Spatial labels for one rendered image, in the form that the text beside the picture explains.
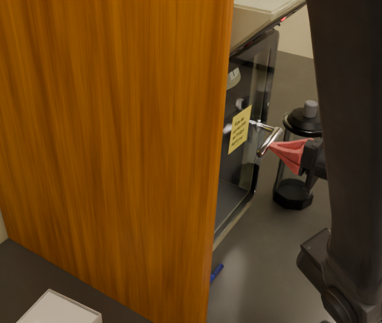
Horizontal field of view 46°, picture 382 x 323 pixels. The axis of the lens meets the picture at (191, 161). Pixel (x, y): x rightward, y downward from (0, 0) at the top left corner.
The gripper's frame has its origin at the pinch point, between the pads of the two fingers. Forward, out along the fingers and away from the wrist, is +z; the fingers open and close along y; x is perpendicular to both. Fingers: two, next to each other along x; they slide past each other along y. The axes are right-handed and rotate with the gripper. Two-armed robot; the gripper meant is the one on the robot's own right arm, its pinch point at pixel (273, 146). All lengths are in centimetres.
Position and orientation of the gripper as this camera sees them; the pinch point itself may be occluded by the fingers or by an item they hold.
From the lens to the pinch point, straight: 86.5
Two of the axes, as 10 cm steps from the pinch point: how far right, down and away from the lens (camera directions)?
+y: 0.2, -8.2, -5.7
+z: -8.5, -3.2, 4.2
